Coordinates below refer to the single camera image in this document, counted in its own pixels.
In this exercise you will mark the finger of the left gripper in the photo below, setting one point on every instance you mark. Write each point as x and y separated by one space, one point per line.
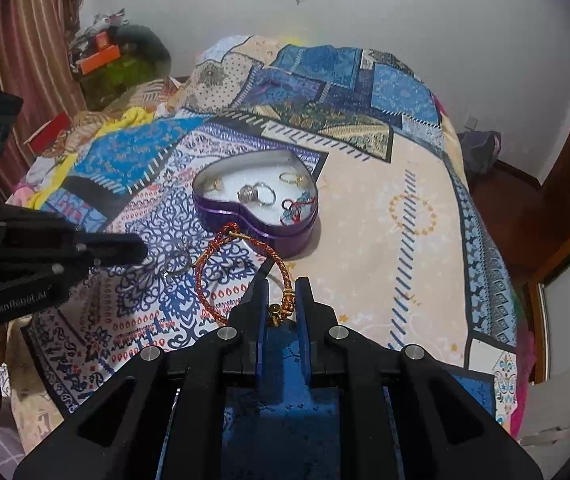
110 249

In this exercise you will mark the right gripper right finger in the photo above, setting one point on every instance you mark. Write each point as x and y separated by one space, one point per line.
401 413

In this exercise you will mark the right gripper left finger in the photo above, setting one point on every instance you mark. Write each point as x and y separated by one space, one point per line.
159 407

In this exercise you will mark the red white box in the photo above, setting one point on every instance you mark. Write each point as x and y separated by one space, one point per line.
46 135

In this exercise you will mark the green covered side table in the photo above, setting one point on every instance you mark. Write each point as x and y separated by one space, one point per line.
109 82

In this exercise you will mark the purple heart tin box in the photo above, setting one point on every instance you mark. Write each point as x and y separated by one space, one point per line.
270 195

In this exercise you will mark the patchwork blue quilt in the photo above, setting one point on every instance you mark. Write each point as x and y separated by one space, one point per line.
318 297

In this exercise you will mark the orange box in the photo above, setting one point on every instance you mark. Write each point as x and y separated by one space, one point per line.
98 59

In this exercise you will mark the striped brown curtain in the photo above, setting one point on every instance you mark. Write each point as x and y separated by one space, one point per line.
34 65

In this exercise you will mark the dark bag on floor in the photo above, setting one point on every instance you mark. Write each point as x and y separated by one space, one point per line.
480 150

